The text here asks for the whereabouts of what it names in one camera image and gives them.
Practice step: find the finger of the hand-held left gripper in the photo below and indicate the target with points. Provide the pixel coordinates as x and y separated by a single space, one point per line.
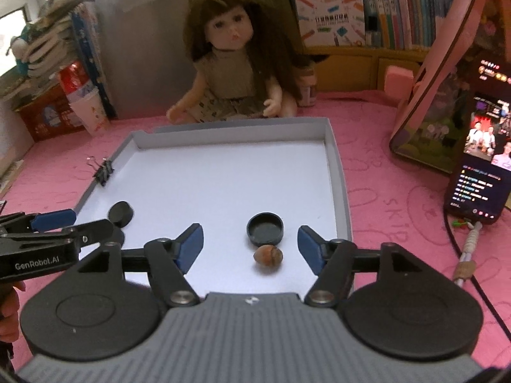
56 219
96 233

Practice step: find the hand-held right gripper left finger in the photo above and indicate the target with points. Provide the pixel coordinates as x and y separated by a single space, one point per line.
191 247

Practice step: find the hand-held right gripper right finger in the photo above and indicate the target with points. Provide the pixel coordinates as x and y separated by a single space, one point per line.
309 247

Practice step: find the black bottle cap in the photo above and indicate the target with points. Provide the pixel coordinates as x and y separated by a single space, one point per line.
121 213
265 229

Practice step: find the white cardboard box tray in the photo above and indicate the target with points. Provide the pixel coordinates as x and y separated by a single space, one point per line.
219 175

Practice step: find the person's left hand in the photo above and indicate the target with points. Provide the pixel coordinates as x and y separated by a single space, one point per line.
8 315

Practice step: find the brown nut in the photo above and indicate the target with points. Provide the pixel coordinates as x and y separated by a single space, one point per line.
268 255

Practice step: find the black binder clip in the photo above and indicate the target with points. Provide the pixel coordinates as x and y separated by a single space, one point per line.
103 175

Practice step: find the pink tablecloth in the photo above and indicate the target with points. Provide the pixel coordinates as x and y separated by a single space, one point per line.
379 191

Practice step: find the red cardboard box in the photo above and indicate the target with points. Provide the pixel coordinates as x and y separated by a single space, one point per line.
46 117

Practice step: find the white paper cup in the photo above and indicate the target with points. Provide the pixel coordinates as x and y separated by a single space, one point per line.
92 113

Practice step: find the red snack packet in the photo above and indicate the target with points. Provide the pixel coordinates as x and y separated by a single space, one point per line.
74 79

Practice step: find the pink bottle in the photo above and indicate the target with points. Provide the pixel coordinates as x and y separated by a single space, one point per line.
307 91

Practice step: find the blue starry book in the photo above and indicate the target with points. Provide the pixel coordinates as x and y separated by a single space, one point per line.
94 56

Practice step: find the blue white plush toy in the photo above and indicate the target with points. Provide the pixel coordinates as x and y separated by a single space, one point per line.
22 50

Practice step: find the grey board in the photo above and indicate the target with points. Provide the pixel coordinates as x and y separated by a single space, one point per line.
139 60

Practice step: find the yellow wooden drawer shelf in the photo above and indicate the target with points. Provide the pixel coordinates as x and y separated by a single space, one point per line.
351 70

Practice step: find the long-haired baby doll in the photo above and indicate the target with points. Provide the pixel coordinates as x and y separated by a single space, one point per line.
229 68

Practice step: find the stack of books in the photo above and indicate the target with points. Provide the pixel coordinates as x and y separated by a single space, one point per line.
56 36

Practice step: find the black smartphone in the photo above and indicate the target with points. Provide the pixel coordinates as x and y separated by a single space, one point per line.
479 175

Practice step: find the pink block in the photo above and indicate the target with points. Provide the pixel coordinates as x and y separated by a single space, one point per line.
398 83

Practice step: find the white pencil-print box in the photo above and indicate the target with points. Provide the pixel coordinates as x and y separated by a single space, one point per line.
329 20

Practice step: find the small dark bottle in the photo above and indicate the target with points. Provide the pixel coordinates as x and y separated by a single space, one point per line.
372 24

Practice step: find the pink wooden dollhouse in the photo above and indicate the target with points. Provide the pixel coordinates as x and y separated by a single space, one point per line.
447 48

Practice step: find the row of colourful books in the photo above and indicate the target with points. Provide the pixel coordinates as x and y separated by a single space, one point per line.
407 4

